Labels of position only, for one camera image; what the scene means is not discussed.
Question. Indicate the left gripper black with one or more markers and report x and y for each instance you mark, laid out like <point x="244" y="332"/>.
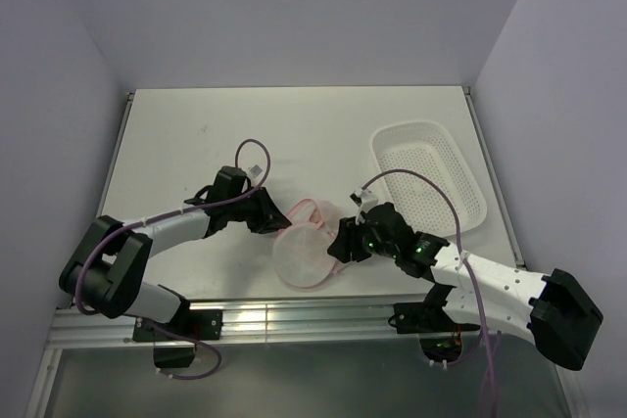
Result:
<point x="269" y="218"/>

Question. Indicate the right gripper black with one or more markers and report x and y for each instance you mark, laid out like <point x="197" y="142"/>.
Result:
<point x="346" y="241"/>

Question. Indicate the white mesh laundry bag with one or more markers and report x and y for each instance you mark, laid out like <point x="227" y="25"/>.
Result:
<point x="299" y="252"/>

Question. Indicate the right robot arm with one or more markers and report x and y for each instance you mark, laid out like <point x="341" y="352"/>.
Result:
<point x="551" y="311"/>

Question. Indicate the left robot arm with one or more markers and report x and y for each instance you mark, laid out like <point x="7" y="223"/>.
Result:
<point x="106" y="270"/>

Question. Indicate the white perforated plastic basket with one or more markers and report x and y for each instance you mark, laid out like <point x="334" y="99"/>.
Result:
<point x="433" y="186"/>

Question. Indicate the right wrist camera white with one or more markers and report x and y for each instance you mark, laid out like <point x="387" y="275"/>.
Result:
<point x="365" y="200"/>

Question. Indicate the aluminium rail frame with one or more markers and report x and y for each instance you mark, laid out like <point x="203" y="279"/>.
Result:
<point x="243" y="322"/>

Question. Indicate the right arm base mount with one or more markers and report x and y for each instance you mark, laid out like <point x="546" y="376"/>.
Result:
<point x="440" y="336"/>

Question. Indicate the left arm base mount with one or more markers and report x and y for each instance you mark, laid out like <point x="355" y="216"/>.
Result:
<point x="176" y="329"/>

